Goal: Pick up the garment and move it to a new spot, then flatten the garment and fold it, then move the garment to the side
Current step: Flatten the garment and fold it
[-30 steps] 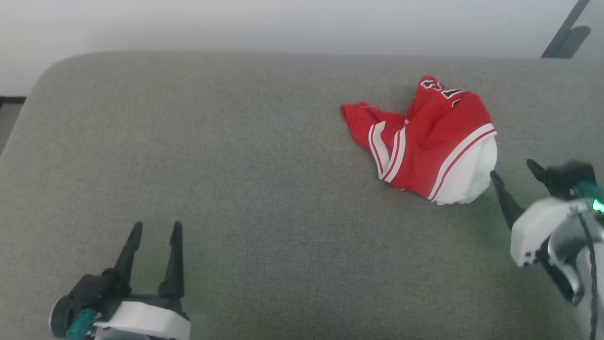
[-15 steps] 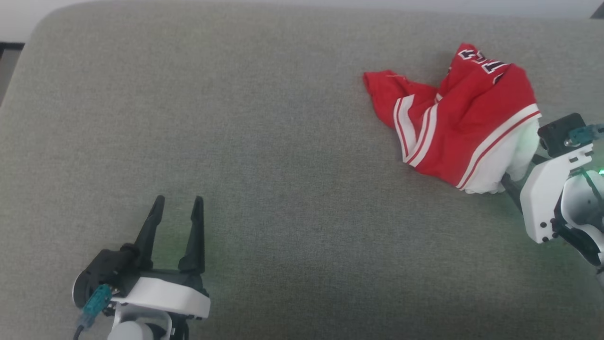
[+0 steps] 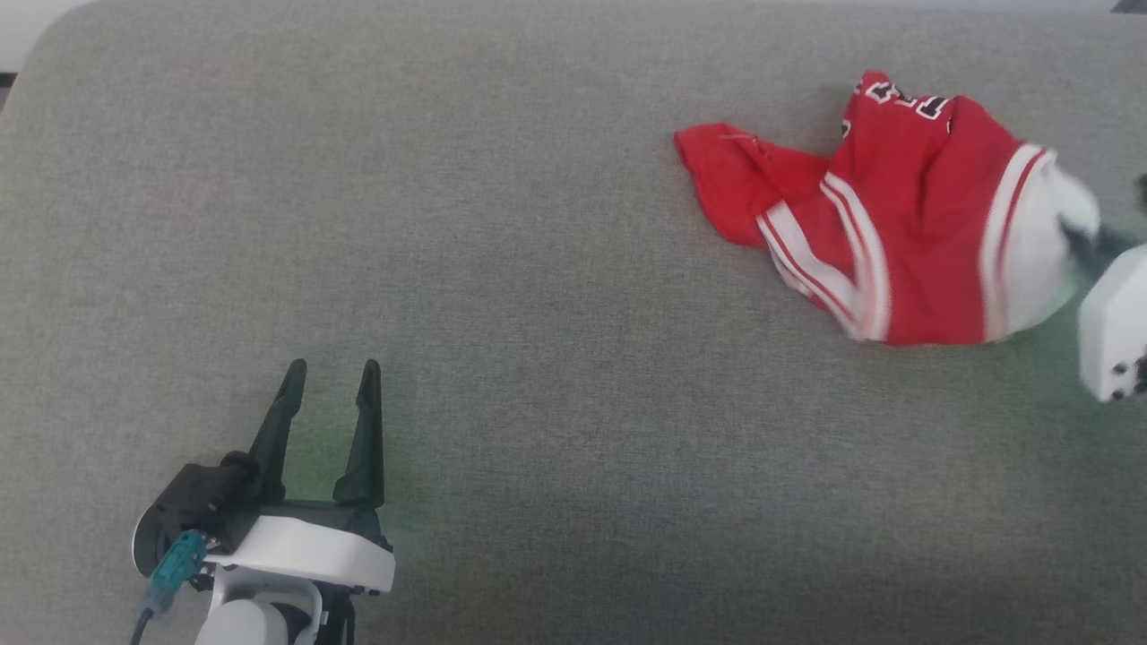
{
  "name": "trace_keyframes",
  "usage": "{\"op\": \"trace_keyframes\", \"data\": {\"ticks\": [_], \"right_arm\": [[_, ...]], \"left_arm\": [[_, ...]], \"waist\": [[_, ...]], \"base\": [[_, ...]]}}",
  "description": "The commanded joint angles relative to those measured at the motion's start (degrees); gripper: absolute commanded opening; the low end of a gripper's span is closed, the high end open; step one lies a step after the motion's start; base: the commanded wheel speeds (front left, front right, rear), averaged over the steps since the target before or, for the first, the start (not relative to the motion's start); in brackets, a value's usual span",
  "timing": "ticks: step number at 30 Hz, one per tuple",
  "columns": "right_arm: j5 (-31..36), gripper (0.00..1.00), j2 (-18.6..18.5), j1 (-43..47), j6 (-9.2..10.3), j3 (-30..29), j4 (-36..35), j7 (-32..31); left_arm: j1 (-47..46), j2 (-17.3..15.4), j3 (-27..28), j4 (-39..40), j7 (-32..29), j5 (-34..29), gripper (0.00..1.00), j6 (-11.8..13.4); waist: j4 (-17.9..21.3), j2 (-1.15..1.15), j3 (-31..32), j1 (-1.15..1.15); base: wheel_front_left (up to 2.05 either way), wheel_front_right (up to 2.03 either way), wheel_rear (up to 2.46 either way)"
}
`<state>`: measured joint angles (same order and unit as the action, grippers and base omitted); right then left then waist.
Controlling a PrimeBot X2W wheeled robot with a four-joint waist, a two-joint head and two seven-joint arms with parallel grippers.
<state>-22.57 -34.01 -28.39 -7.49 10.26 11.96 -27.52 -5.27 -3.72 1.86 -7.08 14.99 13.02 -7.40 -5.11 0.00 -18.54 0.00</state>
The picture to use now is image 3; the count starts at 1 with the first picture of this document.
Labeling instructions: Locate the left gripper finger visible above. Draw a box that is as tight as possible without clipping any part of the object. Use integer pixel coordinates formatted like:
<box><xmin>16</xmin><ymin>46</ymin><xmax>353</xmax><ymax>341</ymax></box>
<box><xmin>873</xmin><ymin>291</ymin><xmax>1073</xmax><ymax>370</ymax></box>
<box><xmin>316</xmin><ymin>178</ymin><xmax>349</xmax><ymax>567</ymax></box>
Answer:
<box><xmin>332</xmin><ymin>358</ymin><xmax>387</xmax><ymax>510</ymax></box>
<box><xmin>246</xmin><ymin>358</ymin><xmax>308</xmax><ymax>503</ymax></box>

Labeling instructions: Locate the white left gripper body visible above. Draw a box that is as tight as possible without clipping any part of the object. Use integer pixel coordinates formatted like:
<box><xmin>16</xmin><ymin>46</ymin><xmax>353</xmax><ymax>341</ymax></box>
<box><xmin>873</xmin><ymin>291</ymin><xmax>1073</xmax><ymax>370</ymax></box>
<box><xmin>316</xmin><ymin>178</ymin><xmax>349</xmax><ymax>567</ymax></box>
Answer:
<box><xmin>206</xmin><ymin>500</ymin><xmax>396</xmax><ymax>597</ymax></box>

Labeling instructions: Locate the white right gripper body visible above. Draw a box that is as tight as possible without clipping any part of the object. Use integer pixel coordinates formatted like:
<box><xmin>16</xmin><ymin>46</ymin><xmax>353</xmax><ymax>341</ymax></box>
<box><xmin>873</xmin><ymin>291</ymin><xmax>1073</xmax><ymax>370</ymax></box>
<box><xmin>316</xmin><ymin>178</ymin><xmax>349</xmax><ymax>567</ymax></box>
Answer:
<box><xmin>1078</xmin><ymin>244</ymin><xmax>1147</xmax><ymax>403</ymax></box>

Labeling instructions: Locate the red and white basketball jersey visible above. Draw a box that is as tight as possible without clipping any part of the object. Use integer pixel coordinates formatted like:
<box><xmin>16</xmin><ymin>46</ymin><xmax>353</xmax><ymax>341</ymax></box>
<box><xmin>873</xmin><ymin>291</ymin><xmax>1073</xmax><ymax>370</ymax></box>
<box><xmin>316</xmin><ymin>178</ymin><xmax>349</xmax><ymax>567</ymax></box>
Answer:
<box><xmin>674</xmin><ymin>70</ymin><xmax>1101</xmax><ymax>347</ymax></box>

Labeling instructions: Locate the teal cable connector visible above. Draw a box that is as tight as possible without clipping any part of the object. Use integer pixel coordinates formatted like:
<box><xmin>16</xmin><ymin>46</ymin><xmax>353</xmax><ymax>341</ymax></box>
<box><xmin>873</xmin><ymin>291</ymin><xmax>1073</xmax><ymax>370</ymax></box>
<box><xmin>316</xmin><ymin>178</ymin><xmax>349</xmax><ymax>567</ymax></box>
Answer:
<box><xmin>146</xmin><ymin>529</ymin><xmax>209</xmax><ymax>619</ymax></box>

